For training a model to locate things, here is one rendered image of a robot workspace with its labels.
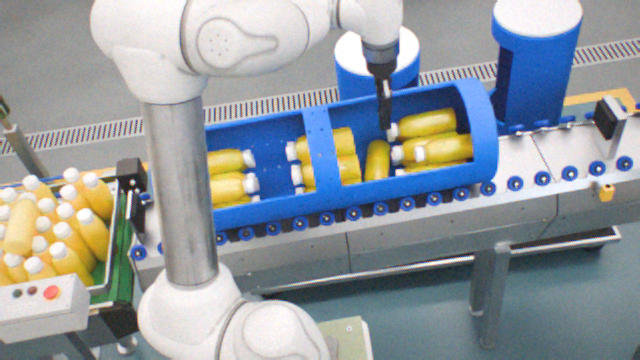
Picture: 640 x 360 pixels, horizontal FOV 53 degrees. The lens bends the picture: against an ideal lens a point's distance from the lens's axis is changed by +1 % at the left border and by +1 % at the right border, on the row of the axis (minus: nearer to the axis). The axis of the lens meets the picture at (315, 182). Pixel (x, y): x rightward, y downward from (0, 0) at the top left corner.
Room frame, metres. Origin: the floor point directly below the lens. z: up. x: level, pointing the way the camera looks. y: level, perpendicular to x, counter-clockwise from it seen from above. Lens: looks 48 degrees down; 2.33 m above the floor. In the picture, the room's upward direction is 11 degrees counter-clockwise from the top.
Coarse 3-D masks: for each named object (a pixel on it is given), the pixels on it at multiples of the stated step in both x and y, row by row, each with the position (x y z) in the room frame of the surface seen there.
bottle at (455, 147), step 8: (448, 136) 1.18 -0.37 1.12; (456, 136) 1.17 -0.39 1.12; (464, 136) 1.17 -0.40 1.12; (432, 144) 1.16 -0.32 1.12; (440, 144) 1.15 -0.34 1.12; (448, 144) 1.15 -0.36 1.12; (456, 144) 1.15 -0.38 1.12; (464, 144) 1.14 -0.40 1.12; (472, 144) 1.14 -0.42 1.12; (424, 152) 1.15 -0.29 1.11; (432, 152) 1.14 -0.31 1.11; (440, 152) 1.14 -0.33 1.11; (448, 152) 1.14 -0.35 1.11; (456, 152) 1.13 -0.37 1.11; (464, 152) 1.13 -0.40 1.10; (472, 152) 1.13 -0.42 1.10; (424, 160) 1.15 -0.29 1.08; (432, 160) 1.14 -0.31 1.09; (440, 160) 1.13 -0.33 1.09; (448, 160) 1.13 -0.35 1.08
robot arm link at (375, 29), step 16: (352, 0) 1.21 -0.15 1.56; (368, 0) 1.18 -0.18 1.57; (384, 0) 1.17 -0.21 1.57; (400, 0) 1.19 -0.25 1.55; (352, 16) 1.19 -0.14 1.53; (368, 16) 1.17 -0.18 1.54; (384, 16) 1.16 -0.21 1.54; (400, 16) 1.18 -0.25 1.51; (368, 32) 1.18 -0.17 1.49; (384, 32) 1.16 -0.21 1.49
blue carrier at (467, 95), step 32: (416, 96) 1.34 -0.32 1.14; (448, 96) 1.35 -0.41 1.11; (480, 96) 1.19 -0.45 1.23; (224, 128) 1.34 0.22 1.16; (256, 128) 1.35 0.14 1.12; (288, 128) 1.35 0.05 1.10; (320, 128) 1.19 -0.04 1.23; (352, 128) 1.35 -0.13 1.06; (480, 128) 1.12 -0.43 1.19; (256, 160) 1.33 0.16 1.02; (288, 160) 1.32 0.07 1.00; (320, 160) 1.11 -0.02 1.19; (480, 160) 1.08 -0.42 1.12; (256, 192) 1.26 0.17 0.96; (288, 192) 1.24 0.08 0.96; (320, 192) 1.08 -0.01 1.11; (352, 192) 1.07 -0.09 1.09; (384, 192) 1.08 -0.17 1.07; (416, 192) 1.09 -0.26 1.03; (224, 224) 1.08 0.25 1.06
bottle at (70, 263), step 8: (64, 256) 1.07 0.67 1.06; (72, 256) 1.08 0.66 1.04; (56, 264) 1.06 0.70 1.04; (64, 264) 1.06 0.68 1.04; (72, 264) 1.07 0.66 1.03; (80, 264) 1.08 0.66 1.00; (64, 272) 1.05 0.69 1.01; (72, 272) 1.06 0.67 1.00; (80, 272) 1.07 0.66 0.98; (88, 272) 1.09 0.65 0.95; (80, 280) 1.06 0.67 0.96; (88, 280) 1.07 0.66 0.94
